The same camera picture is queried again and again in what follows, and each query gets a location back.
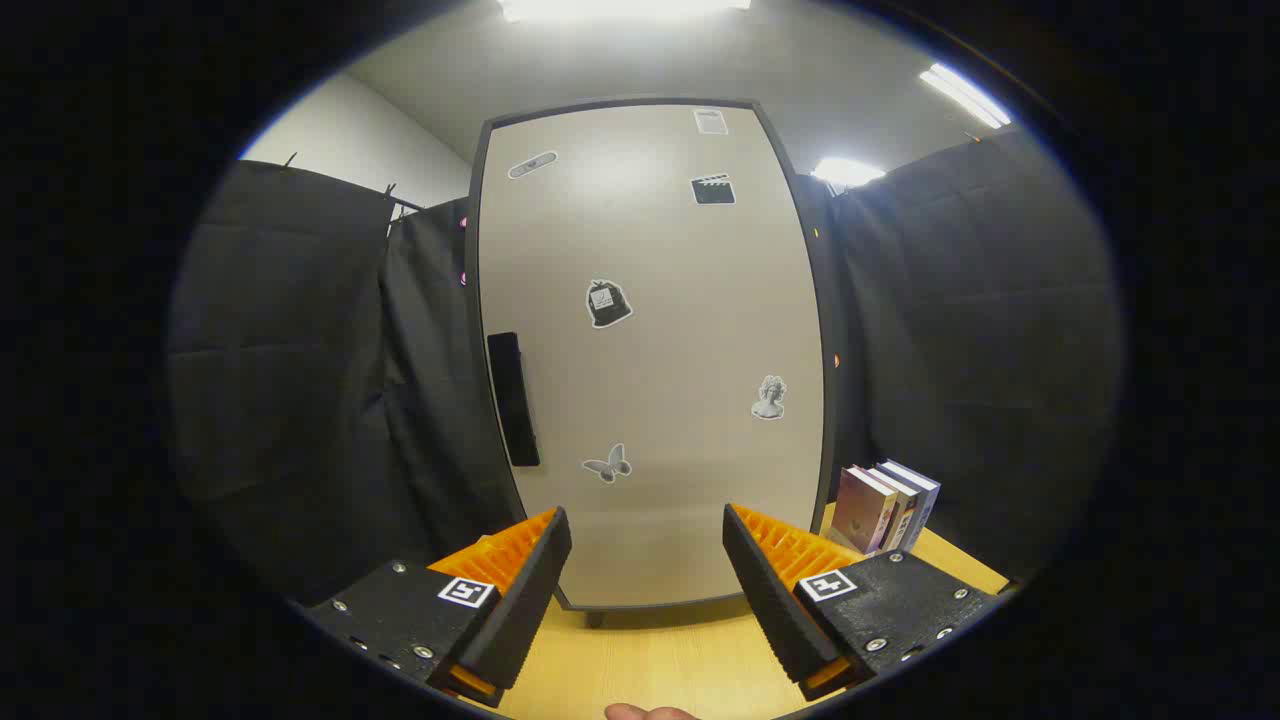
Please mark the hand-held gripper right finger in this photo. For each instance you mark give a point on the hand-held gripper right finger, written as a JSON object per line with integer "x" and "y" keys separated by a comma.
{"x": 770, "y": 600}

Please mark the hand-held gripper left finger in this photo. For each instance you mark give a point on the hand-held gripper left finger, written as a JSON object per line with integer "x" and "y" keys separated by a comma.
{"x": 530, "y": 600}

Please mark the thin beige book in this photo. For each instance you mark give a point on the thin beige book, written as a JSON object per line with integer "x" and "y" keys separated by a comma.
{"x": 903, "y": 512}

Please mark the white blue book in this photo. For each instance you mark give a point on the white blue book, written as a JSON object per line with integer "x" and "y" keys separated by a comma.
{"x": 925, "y": 500}

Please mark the black backdrop cloth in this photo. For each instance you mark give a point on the black backdrop cloth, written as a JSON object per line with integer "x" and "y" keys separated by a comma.
{"x": 280, "y": 380}

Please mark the small ceiling light panel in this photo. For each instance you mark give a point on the small ceiling light panel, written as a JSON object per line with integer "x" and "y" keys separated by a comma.
{"x": 848, "y": 172}

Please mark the long strip ceiling light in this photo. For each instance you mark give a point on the long strip ceiling light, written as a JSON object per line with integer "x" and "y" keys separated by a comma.
{"x": 965, "y": 95}

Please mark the wide ceiling light panel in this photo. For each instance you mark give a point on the wide ceiling light panel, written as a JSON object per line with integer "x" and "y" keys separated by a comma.
{"x": 620, "y": 8}

